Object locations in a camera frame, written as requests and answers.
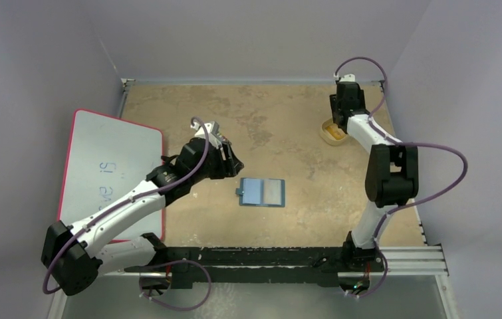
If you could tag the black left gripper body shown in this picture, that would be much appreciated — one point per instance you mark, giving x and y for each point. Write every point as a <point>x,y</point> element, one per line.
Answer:
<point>215,168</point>

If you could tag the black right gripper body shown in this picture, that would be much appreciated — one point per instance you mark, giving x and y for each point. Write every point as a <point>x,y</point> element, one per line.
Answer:
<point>340,113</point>

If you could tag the blue card holder wallet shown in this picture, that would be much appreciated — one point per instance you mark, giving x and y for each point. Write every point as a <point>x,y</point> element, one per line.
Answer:
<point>257,192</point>

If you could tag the beige oval card tray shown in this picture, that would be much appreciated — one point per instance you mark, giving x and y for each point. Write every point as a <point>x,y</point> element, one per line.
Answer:
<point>331,133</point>

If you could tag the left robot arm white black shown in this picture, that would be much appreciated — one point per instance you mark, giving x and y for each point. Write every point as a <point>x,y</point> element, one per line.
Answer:
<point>72,253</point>

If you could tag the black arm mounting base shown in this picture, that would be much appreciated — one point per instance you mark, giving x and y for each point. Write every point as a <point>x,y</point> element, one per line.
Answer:
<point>324,266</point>

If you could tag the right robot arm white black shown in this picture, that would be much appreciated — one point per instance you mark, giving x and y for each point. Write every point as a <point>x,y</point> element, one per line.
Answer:
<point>391,176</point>

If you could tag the pack of coloured markers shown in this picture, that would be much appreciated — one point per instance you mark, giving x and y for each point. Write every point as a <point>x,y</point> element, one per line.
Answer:
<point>217,139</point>

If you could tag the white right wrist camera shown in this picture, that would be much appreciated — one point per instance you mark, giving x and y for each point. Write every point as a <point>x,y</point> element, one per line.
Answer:
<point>338,78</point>

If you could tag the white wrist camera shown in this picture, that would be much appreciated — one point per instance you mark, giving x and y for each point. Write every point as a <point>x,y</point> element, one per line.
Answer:
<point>200,129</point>
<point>338,78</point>

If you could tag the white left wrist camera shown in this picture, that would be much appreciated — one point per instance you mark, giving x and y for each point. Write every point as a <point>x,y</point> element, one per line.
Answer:
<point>200,129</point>

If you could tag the whiteboard with pink frame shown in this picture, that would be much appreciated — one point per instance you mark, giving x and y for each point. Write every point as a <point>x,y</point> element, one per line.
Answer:
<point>107,157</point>

